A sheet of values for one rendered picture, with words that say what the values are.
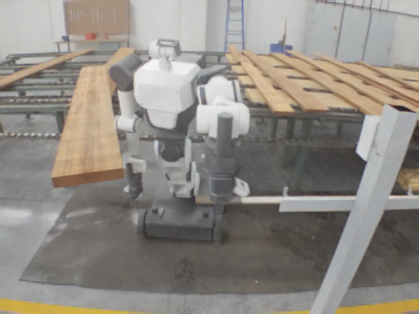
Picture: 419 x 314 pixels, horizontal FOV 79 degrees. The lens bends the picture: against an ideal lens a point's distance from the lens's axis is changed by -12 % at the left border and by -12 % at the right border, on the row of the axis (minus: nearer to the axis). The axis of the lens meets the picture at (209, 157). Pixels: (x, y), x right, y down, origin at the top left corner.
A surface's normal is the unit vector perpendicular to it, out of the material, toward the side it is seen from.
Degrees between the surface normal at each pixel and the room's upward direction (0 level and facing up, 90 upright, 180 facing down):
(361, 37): 90
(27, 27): 87
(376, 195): 90
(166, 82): 58
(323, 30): 90
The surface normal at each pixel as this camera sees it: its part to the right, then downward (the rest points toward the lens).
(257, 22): 0.02, 0.44
